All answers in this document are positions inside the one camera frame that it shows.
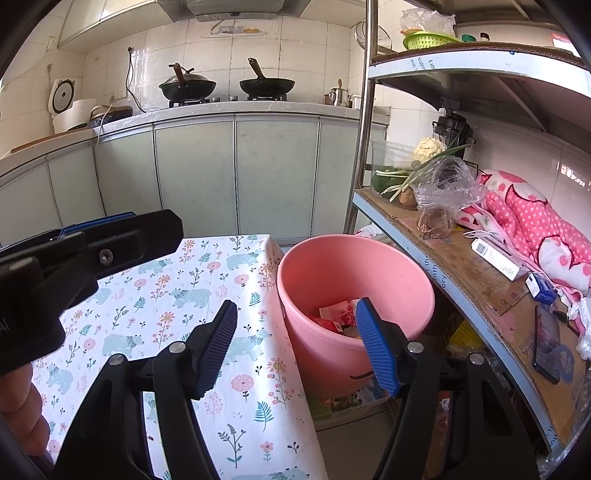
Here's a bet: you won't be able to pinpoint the clear bag above basket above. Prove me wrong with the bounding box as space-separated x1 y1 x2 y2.
399 8 456 36

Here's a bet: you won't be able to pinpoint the clear plastic container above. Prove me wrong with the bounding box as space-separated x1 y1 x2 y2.
370 140 419 174

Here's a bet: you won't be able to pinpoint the green onions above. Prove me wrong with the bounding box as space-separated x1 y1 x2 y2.
376 143 472 202

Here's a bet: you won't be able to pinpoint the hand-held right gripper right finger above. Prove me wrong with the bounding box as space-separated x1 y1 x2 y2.
355 298 540 480

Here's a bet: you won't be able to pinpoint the black blender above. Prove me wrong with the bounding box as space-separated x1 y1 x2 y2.
431 96 475 149

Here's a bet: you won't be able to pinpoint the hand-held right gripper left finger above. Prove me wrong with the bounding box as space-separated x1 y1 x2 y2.
54 300 239 480

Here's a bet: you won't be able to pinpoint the white power cable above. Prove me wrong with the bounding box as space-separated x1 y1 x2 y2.
93 105 115 220

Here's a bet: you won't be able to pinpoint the green plastic basket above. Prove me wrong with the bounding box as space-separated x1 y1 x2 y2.
402 31 462 51

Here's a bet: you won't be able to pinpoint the black smartphone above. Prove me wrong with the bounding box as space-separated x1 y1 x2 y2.
533 304 562 385

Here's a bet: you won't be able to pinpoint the clear plastic bag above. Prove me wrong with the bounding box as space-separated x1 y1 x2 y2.
413 155 488 240

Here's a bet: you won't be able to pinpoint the dark green vegetable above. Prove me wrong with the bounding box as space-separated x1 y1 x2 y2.
371 172 403 199

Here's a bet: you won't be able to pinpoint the white rice cooker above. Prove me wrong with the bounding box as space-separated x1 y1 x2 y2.
48 78 98 136

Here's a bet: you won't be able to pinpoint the person's left hand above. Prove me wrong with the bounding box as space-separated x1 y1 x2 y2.
0 362 51 459

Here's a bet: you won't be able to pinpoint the colourful printed box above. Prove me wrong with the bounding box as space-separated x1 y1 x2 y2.
307 382 389 419

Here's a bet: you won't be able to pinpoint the range hood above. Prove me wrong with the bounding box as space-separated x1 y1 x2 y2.
156 0 315 24

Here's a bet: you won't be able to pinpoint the upper wall cabinet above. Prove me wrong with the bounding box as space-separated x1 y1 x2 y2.
57 0 161 52

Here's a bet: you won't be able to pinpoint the kitchen counter cabinet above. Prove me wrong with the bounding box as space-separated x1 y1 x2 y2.
0 104 392 252

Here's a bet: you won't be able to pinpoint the steel kettle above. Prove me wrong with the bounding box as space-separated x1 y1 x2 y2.
328 78 350 107

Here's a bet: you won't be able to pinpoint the cauliflower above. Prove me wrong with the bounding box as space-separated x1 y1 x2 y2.
412 136 448 165

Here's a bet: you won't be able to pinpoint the pink plastic bucket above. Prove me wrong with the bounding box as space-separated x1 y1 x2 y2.
276 234 436 400

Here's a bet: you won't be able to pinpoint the yellow packet under shelf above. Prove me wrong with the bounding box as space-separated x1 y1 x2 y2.
450 320 486 352

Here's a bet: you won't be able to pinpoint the black wok with lid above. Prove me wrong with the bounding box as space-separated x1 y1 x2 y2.
159 63 217 103

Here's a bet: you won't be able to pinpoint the large clear plastic sheet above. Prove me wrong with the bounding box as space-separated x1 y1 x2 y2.
566 295 591 361

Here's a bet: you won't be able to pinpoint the clear wall shelf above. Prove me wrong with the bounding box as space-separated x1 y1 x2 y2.
200 25 269 38

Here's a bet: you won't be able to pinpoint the wire strainer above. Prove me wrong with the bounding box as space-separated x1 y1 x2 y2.
354 20 393 53

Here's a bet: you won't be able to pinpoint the long white box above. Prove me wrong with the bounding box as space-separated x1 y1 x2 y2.
470 237 530 281

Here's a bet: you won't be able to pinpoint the black power cable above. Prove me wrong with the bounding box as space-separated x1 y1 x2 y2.
125 45 147 114

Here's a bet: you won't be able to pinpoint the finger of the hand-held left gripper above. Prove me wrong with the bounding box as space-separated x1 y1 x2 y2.
0 212 138 274
41 209 184 315

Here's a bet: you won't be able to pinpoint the black induction cooker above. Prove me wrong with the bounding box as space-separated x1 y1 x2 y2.
90 105 134 127

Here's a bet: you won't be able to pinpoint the small blue white box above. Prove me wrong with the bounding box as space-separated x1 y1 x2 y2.
526 272 559 305

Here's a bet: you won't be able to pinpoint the pink wrapper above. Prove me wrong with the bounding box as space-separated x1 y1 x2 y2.
318 300 357 329

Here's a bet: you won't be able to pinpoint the gas stove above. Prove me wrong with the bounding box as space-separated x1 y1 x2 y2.
167 94 289 108

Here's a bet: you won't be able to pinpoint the pink polka-dot quilt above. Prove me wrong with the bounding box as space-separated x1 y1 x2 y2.
456 169 591 297

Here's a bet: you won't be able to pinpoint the metal shelf rack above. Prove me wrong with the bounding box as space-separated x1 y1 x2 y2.
343 0 591 468

